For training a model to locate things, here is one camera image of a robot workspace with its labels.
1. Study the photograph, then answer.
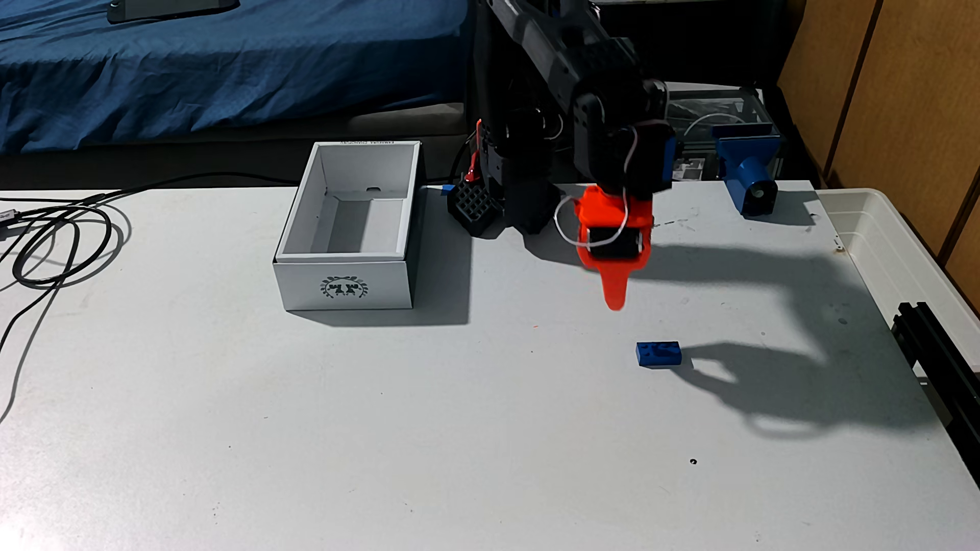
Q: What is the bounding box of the wooden cabinet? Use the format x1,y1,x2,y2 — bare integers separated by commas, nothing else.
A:
777,0,980,315

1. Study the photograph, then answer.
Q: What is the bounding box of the grey bed base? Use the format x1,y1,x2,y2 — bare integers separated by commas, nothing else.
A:
0,103,470,192

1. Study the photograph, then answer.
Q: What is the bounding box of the white plastic bin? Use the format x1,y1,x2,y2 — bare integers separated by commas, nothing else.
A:
815,187,980,384

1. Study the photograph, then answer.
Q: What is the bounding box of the clear enclosure with black frame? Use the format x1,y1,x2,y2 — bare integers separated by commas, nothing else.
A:
665,82,774,182

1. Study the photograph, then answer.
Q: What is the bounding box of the thin black cable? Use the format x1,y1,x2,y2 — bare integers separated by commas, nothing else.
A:
0,222,82,422

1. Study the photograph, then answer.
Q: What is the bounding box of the black coiled cable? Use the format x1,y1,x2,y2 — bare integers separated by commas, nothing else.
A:
0,172,300,290

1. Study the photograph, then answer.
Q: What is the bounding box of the blue toy brick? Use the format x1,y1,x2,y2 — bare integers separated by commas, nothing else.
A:
635,340,683,369

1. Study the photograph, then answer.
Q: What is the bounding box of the black aluminium extrusion bar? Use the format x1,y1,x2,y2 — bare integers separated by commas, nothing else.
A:
890,302,980,487

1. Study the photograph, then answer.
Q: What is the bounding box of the blue bed sheet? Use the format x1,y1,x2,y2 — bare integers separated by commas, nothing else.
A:
0,0,470,156

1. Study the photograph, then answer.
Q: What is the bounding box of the blue printed camera mount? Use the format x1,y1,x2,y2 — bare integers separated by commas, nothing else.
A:
714,126,783,217

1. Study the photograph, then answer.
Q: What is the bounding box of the white cardboard box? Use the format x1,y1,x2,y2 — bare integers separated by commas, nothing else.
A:
273,140,424,312

